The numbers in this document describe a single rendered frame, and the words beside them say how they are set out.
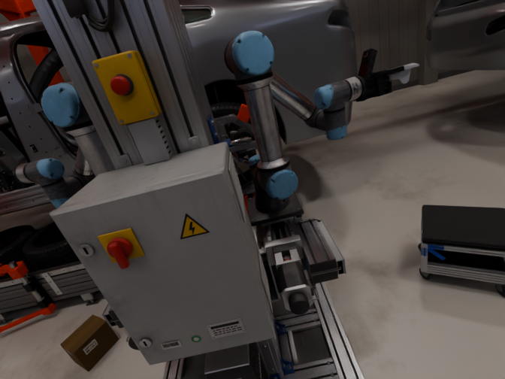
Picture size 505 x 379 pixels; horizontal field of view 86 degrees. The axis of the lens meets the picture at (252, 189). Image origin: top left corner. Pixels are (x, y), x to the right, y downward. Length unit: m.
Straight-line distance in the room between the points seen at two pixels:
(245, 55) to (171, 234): 0.53
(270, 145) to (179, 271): 0.50
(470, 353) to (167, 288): 1.43
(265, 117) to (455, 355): 1.37
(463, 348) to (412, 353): 0.22
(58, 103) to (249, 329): 0.81
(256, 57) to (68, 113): 0.56
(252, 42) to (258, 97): 0.15
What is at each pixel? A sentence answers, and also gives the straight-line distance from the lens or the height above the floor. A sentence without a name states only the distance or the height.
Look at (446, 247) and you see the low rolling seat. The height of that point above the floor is 0.30.
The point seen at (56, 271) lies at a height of 0.38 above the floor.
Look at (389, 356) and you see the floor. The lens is 1.65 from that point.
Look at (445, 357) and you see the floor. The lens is 1.69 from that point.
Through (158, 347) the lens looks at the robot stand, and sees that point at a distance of 0.81.
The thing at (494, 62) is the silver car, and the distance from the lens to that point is 3.41.
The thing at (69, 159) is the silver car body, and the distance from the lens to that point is 2.54.
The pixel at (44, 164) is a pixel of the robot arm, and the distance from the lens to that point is 1.20.
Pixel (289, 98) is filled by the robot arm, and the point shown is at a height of 1.23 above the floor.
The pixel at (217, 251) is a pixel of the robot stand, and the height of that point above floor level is 1.06.
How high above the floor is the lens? 1.39
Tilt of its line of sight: 25 degrees down
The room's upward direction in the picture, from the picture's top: 15 degrees counter-clockwise
